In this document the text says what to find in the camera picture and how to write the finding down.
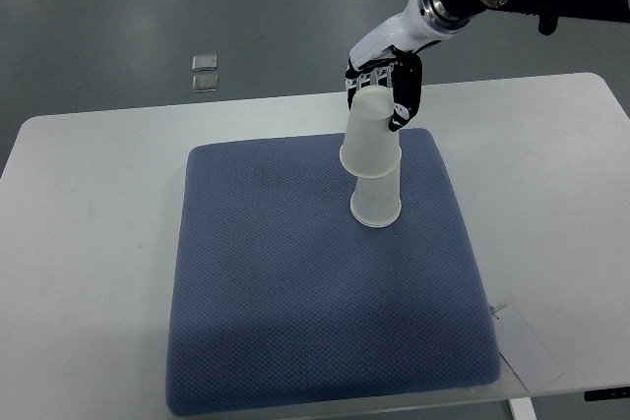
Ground metal floor plate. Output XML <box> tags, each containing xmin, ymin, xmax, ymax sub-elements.
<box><xmin>192</xmin><ymin>73</ymin><xmax>219</xmax><ymax>92</ymax></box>
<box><xmin>191</xmin><ymin>53</ymin><xmax>218</xmax><ymax>72</ymax></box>

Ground white paper cup on cushion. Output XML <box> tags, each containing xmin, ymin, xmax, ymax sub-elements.
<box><xmin>349</xmin><ymin>166</ymin><xmax>402</xmax><ymax>228</ymax></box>

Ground white paper cup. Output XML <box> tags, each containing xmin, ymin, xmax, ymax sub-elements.
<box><xmin>349</xmin><ymin>166</ymin><xmax>402</xmax><ymax>228</ymax></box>
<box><xmin>340</xmin><ymin>86</ymin><xmax>402</xmax><ymax>179</ymax></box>

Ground lower metal floor plate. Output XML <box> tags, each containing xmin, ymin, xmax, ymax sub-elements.
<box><xmin>192</xmin><ymin>73</ymin><xmax>219</xmax><ymax>92</ymax></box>

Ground table control panel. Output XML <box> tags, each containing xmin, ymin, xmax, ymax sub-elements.
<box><xmin>584</xmin><ymin>387</ymin><xmax>630</xmax><ymax>402</ymax></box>

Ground white table leg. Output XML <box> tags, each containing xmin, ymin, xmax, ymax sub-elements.
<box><xmin>508</xmin><ymin>397</ymin><xmax>537</xmax><ymax>420</ymax></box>

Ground upper metal floor plate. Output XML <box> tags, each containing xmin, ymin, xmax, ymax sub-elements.
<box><xmin>191</xmin><ymin>53</ymin><xmax>218</xmax><ymax>72</ymax></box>

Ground blue mesh cushion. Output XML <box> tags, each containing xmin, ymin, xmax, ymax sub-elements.
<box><xmin>166</xmin><ymin>129</ymin><xmax>501</xmax><ymax>416</ymax></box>

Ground white paper tag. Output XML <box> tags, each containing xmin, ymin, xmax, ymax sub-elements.
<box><xmin>492</xmin><ymin>305</ymin><xmax>562</xmax><ymax>393</ymax></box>

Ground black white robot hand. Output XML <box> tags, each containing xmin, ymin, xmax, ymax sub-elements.
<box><xmin>345</xmin><ymin>0</ymin><xmax>471</xmax><ymax>132</ymax></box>

